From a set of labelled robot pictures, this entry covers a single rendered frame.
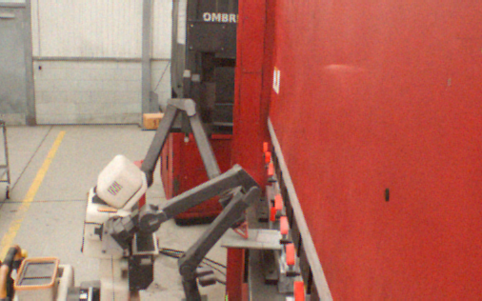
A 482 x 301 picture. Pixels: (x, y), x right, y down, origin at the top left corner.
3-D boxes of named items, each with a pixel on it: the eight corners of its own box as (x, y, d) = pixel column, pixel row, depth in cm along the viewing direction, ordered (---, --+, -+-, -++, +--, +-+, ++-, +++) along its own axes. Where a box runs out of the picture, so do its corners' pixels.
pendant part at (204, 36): (186, 134, 344) (189, 20, 323) (218, 135, 347) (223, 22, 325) (184, 152, 295) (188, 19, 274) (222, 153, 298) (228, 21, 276)
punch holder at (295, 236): (288, 257, 150) (291, 211, 146) (312, 257, 150) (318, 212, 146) (292, 280, 135) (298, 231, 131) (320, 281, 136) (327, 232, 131)
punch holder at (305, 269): (294, 290, 131) (300, 239, 127) (323, 290, 131) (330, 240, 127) (301, 320, 116) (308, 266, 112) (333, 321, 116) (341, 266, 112)
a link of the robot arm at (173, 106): (172, 95, 209) (169, 90, 199) (199, 106, 208) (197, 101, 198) (134, 184, 205) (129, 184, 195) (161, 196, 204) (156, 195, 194)
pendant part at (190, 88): (183, 118, 333) (184, 70, 324) (199, 119, 334) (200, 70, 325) (181, 132, 290) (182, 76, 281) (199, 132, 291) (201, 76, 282)
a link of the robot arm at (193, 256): (246, 175, 170) (253, 184, 160) (257, 185, 172) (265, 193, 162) (173, 261, 171) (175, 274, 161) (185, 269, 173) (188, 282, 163)
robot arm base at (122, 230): (109, 219, 163) (109, 233, 152) (127, 207, 164) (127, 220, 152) (124, 235, 166) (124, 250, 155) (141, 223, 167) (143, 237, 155)
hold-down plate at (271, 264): (261, 250, 217) (261, 245, 216) (272, 251, 217) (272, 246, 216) (265, 284, 187) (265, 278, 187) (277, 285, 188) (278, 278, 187)
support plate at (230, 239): (221, 230, 211) (221, 227, 211) (277, 231, 212) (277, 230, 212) (220, 247, 194) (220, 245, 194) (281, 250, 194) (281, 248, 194)
